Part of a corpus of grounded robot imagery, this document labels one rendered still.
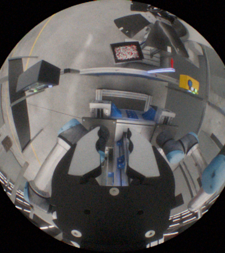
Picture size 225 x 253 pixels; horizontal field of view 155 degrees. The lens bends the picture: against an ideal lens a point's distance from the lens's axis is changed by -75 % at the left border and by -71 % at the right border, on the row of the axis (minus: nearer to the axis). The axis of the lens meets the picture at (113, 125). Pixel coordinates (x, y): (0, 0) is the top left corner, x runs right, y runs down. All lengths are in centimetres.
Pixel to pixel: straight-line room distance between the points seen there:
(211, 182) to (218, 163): 3
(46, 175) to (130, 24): 93
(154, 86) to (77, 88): 136
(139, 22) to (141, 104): 120
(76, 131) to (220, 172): 47
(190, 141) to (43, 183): 79
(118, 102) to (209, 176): 135
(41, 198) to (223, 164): 55
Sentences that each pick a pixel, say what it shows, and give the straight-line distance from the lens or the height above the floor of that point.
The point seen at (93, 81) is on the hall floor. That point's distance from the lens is 158.
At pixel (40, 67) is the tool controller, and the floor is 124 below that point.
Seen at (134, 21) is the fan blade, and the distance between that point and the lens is 70.
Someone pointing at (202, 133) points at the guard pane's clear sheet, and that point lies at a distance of 113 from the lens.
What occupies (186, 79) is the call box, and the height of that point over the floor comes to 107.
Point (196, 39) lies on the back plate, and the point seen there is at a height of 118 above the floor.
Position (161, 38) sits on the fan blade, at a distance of 48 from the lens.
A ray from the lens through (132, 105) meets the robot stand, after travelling 141.
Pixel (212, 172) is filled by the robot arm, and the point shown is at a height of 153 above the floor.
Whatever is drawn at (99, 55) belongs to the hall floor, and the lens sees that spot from 162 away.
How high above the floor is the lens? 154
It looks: 61 degrees down
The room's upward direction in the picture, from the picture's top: 179 degrees counter-clockwise
